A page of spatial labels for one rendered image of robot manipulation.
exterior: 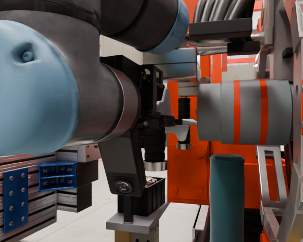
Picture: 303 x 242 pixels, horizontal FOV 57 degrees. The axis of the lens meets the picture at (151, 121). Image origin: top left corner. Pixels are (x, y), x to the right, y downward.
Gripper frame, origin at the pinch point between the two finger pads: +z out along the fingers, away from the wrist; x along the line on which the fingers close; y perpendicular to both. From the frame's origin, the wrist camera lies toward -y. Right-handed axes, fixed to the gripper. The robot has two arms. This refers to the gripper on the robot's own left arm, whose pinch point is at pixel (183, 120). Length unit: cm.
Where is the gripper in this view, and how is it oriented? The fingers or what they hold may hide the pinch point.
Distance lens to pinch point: 81.7
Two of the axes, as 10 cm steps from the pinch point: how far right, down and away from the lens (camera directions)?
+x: 5.0, 0.1, -8.7
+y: 0.0, 10.0, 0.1
